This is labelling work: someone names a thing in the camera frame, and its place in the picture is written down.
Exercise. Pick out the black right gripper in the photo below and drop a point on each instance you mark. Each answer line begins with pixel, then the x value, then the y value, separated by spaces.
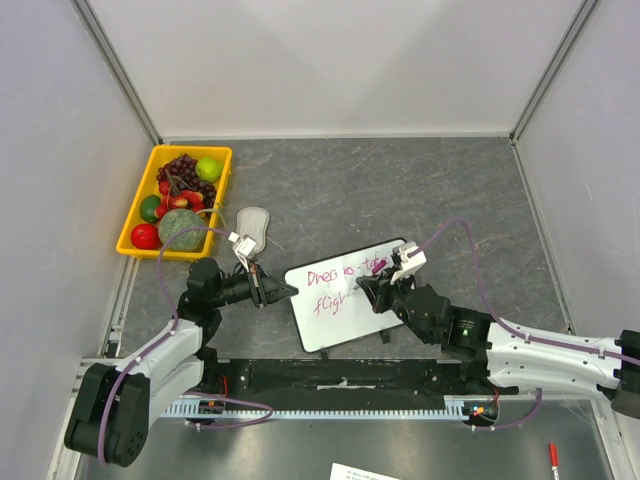
pixel 386 293

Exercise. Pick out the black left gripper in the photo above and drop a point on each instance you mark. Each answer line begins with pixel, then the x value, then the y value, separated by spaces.
pixel 267 289

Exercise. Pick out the white marker with magenta cap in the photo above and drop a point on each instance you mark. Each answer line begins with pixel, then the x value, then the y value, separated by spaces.
pixel 369 283

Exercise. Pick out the small black framed whiteboard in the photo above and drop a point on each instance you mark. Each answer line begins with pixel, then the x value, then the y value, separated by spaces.
pixel 329 309

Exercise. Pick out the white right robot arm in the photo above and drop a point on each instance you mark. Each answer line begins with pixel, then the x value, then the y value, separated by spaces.
pixel 509 355

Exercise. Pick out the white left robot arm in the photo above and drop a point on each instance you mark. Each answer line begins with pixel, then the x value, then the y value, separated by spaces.
pixel 118 403

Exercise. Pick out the grey whiteboard eraser sponge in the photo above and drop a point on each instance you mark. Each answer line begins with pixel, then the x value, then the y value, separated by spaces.
pixel 253 222

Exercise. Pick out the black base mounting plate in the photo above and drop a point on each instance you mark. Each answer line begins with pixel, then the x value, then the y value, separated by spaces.
pixel 342 383

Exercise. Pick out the green netted melon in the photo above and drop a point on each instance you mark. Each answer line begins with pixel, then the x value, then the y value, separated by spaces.
pixel 179 230

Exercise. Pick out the red strawberries cluster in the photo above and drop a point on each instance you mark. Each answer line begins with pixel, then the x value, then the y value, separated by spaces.
pixel 185 199

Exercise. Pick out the light green apple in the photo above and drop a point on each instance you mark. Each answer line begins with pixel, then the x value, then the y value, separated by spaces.
pixel 208 169

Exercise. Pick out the red apple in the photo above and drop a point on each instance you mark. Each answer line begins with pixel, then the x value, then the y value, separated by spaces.
pixel 145 236

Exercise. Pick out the purple grape bunch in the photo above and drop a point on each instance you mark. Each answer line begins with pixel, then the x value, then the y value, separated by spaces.
pixel 180 174

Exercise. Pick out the dark green lime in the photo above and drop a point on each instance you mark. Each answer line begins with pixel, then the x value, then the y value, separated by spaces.
pixel 148 208

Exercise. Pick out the yellow plastic fruit tray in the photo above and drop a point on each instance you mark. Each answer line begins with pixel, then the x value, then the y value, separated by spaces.
pixel 148 185

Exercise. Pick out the white paper sheet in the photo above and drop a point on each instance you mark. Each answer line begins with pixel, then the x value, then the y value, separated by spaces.
pixel 344 472

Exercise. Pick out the red capped marker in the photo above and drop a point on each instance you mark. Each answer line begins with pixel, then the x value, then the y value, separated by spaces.
pixel 554 461

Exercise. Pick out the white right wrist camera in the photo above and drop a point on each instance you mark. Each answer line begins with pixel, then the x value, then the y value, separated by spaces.
pixel 407 258

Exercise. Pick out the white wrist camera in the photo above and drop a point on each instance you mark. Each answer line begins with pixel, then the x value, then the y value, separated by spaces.
pixel 407 258
pixel 244 248

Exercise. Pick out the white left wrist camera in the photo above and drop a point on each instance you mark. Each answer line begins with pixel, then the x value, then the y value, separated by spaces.
pixel 244 248

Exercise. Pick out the white toothed cable duct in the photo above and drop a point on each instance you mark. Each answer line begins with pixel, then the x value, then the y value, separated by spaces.
pixel 199 408

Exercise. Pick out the aluminium left corner post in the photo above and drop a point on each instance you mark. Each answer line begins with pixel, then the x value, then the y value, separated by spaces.
pixel 98 34

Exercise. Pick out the aluminium corner post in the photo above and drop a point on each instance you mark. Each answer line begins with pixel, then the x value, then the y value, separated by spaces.
pixel 98 34
pixel 566 45

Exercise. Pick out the aluminium right corner post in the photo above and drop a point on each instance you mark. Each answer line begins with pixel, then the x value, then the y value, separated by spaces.
pixel 566 45

